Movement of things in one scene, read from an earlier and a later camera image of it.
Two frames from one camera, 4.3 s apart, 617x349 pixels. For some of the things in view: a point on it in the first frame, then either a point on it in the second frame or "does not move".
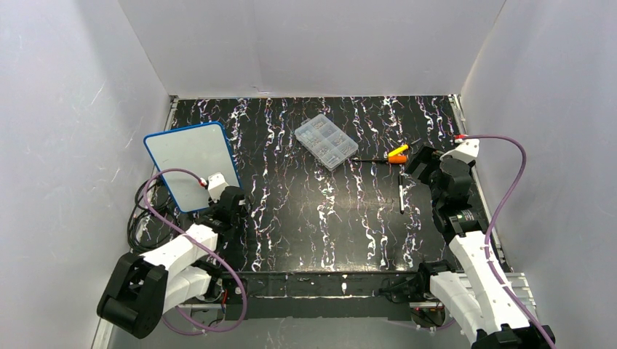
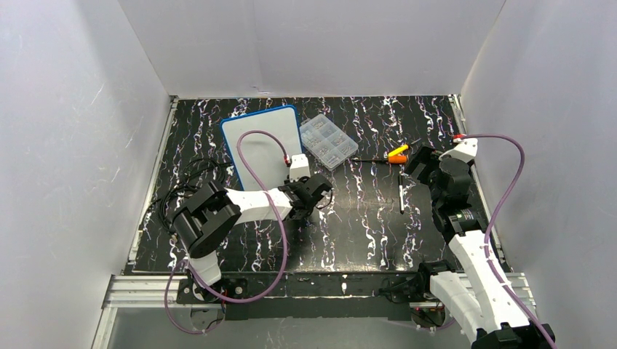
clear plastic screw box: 325,140 does not move
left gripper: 236,198 → 312,191
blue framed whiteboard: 204,149 → 263,150
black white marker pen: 401,194 does not move
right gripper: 421,161 does not move
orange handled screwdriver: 393,159 does not move
